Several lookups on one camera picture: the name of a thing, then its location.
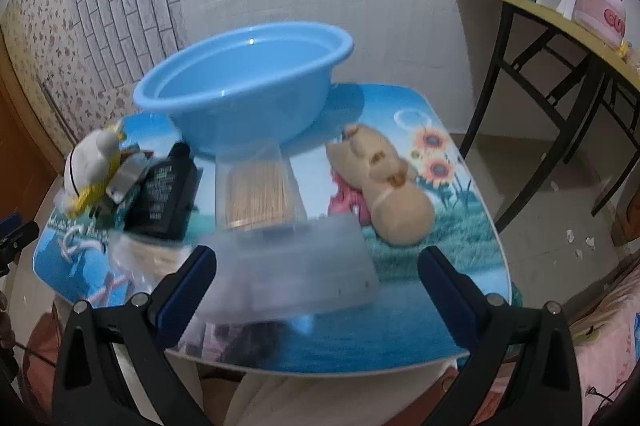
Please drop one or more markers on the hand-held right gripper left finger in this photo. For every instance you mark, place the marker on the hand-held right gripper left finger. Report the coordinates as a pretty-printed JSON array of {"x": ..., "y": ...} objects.
[{"x": 185, "y": 291}]

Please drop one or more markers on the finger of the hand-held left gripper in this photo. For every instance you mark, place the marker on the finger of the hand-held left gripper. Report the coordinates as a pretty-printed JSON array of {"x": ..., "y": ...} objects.
[{"x": 22, "y": 236}]

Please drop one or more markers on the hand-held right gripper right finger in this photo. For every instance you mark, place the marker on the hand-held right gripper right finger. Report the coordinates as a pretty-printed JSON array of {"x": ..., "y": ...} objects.
[{"x": 450, "y": 296}]

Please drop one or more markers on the clear plastic bag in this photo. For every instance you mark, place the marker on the clear plastic bag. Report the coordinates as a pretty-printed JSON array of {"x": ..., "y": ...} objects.
[{"x": 140, "y": 256}]

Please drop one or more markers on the black bottle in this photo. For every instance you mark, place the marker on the black bottle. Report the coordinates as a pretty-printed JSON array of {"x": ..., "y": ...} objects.
[{"x": 160, "y": 196}]

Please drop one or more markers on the beige plush toy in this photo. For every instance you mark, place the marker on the beige plush toy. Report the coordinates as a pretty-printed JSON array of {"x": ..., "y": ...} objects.
[{"x": 400, "y": 211}]

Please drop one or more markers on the yellow mesh cloth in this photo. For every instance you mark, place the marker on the yellow mesh cloth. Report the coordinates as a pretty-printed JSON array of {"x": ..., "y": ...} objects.
[{"x": 87, "y": 161}]

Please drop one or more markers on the clear toothpick container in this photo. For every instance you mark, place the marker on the clear toothpick container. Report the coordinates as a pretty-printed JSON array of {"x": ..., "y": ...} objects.
[{"x": 260, "y": 196}]

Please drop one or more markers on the clear plastic box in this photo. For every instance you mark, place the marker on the clear plastic box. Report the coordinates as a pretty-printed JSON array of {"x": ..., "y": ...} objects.
[{"x": 310, "y": 266}]

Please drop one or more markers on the blue plastic basin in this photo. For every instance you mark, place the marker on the blue plastic basin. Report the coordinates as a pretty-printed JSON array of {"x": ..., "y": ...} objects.
[{"x": 240, "y": 106}]

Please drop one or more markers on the wooden door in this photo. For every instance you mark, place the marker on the wooden door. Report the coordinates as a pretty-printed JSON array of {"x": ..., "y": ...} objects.
[{"x": 20, "y": 146}]

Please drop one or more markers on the white paper scrap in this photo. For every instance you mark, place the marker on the white paper scrap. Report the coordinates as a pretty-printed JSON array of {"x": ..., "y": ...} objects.
[
  {"x": 590, "y": 242},
  {"x": 570, "y": 236}
]

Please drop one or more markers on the pink floral blanket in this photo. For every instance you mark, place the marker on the pink floral blanket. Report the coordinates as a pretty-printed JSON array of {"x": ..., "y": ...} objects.
[{"x": 615, "y": 336}]

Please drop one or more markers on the yellow side table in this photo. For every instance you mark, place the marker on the yellow side table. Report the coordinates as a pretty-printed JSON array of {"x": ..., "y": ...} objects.
[{"x": 545, "y": 20}]

